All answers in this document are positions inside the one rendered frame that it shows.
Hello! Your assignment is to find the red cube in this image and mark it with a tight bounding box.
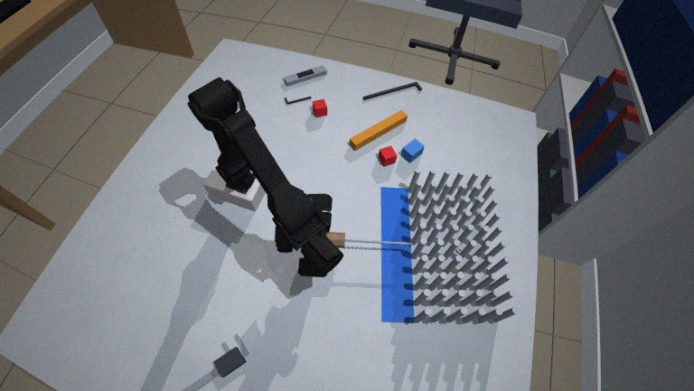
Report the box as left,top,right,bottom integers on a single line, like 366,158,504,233
312,99,327,117
378,146,398,167

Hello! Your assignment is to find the blue cube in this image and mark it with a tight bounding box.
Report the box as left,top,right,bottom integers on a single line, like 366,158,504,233
401,138,425,163

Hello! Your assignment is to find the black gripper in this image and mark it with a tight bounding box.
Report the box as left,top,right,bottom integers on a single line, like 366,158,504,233
298,194,333,278

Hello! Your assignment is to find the brown-handled metal rod tool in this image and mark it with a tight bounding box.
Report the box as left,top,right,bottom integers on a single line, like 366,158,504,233
326,232,413,247

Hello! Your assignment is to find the orange rectangular bar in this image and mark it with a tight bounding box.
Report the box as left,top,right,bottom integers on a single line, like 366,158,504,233
350,110,408,151

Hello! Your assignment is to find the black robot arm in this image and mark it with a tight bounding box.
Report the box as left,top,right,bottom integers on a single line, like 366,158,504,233
188,78,343,275

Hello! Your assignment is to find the blue flat strip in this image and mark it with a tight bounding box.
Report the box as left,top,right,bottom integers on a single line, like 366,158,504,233
381,187,415,323

